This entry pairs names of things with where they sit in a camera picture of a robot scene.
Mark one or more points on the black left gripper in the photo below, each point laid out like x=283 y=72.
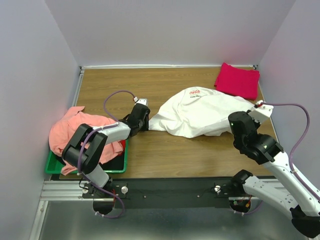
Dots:
x=145 y=127

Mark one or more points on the white printed t-shirt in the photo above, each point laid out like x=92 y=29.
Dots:
x=197 y=111

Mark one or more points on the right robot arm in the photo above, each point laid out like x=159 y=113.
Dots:
x=301 y=201

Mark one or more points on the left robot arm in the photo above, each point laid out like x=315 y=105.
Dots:
x=85 y=147

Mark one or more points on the red t-shirt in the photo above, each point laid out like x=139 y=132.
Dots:
x=122 y=146

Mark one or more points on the salmon pink t-shirt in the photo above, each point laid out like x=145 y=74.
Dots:
x=63 y=130

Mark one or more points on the folded magenta t-shirt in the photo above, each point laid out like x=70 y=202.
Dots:
x=238 y=82

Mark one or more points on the green plastic bin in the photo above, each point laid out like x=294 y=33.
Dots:
x=117 y=165

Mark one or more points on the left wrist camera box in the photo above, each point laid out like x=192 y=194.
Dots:
x=140 y=101

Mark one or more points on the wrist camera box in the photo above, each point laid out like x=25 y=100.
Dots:
x=140 y=101
x=261 y=112

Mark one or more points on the aluminium table edge rail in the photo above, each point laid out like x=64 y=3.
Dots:
x=78 y=86

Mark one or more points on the aluminium front frame rail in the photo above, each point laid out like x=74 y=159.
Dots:
x=65 y=191

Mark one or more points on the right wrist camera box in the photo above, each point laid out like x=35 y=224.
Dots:
x=261 y=112

